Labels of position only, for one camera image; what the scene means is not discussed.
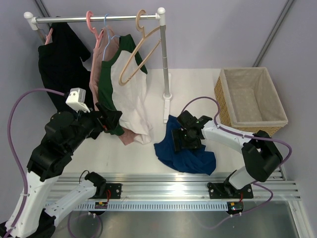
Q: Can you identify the light blue wire hanger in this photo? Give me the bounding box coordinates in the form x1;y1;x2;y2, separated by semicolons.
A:
103;13;120;60

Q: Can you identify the black t shirt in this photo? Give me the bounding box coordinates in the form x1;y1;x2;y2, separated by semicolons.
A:
38;22;95;109

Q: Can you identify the pink hanger under black shirt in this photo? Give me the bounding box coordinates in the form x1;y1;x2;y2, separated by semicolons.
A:
45;27;53;45

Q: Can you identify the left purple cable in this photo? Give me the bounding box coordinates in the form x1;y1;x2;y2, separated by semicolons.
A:
0;89;69;238

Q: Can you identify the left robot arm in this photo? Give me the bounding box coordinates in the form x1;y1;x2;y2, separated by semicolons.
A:
0;103;122;238

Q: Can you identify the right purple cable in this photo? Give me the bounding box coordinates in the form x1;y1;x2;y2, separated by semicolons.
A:
182;96;293;230

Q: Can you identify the green and white shirt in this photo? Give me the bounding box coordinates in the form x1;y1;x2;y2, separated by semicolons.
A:
98;34;152;144

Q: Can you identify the metal clothes rack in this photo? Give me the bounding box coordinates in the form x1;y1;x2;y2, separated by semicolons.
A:
24;7;172;123

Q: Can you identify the wooden hanger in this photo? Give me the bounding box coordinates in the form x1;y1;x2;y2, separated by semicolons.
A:
118;9;162;86

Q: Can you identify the wicker basket with liner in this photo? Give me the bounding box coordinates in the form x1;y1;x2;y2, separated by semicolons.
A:
214;67;288;136

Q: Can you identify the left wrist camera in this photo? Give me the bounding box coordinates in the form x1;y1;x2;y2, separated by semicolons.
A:
65;88;90;113

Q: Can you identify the pink shirt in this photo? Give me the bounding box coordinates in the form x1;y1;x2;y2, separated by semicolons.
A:
89;27;139;146

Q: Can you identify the purple cable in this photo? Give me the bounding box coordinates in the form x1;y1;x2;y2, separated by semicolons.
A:
0;89;69;238
182;96;293;230

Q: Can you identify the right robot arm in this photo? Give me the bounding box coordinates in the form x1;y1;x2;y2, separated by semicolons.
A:
172;111;283;199

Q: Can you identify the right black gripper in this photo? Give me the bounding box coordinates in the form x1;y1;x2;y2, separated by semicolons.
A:
172;127;203;153

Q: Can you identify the slotted cable duct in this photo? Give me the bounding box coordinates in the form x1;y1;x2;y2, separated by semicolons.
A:
75;201;228;211

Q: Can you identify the blue t shirt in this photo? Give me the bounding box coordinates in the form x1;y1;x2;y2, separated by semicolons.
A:
154;115;216;175

